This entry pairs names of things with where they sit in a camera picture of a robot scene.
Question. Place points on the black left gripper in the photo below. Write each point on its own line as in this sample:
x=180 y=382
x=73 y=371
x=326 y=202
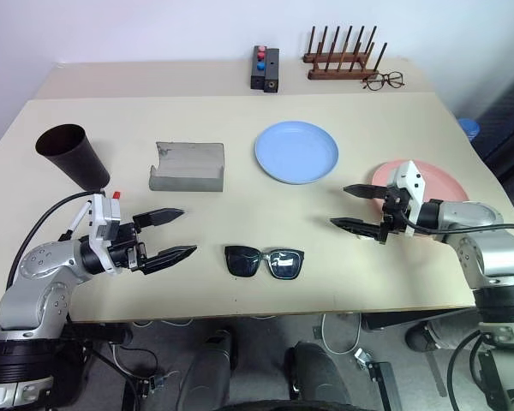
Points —
x=126 y=252

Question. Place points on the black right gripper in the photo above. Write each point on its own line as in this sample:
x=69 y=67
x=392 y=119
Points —
x=396 y=207

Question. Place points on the grey felt glasses case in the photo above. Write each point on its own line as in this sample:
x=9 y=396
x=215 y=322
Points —
x=188 y=169

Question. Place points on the black sunglasses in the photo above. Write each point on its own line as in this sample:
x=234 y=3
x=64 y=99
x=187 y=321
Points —
x=244 y=261

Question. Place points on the pink plate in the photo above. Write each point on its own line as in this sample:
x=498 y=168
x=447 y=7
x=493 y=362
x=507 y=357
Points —
x=441 y=180

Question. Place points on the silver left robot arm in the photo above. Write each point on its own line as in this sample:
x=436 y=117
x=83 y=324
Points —
x=38 y=261

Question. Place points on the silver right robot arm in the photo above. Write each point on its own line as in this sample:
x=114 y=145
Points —
x=492 y=257

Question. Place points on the thin white stick black tip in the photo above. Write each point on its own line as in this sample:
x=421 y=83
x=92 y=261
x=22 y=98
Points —
x=79 y=218

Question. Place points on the blue plate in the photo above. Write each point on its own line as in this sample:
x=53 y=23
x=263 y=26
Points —
x=295 y=152

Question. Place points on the dark brown cup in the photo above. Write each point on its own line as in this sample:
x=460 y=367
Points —
x=81 y=162

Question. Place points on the brown framed eyeglasses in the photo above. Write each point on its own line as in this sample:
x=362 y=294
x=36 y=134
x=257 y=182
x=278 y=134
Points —
x=374 y=83

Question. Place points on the blue bottle cap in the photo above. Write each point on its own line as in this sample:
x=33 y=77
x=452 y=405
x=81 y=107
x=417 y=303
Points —
x=469 y=127

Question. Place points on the brown wooden peg rack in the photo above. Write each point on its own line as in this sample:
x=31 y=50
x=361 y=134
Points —
x=338 y=73

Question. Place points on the dark rounded robot leg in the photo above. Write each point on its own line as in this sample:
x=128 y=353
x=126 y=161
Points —
x=317 y=372
x=205 y=372

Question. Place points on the grey rounded foot shape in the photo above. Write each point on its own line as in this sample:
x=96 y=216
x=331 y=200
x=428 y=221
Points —
x=441 y=336

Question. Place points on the black box with coloured buttons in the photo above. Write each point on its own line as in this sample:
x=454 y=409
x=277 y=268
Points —
x=258 y=68

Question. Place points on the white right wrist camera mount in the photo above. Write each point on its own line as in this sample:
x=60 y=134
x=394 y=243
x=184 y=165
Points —
x=413 y=184

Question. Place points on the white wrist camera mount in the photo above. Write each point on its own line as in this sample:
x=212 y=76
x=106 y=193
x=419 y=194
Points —
x=413 y=184
x=98 y=222

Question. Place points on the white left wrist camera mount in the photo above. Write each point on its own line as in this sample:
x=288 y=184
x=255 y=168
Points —
x=98 y=222

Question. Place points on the black table frame beam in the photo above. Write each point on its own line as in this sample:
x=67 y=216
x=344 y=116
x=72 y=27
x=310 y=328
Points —
x=411 y=319

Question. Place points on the metal clamp bracket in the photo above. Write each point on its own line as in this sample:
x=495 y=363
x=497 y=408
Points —
x=379 y=377

